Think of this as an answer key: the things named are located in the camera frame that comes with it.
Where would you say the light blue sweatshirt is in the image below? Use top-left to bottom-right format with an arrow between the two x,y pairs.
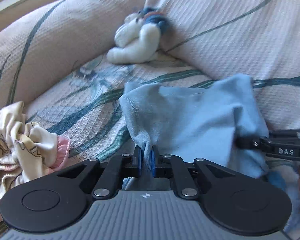
119,74 -> 286,190

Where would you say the white blue plush bunny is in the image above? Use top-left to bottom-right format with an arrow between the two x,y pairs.
107,7 -> 170,64

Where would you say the beige waffle sofa cover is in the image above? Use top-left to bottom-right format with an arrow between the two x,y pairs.
0,0 -> 300,165

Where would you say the cream floral pink garment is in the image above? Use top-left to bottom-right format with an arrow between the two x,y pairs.
0,101 -> 70,222

